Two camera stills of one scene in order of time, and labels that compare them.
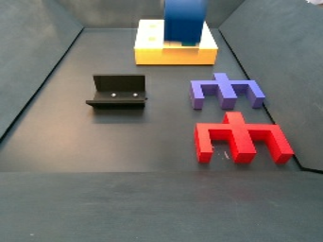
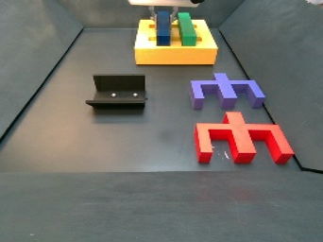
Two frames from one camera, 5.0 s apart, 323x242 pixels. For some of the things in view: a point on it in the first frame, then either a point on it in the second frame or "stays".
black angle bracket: [119, 92] stays
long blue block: [184, 20] → [163, 28]
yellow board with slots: [152, 50] stays
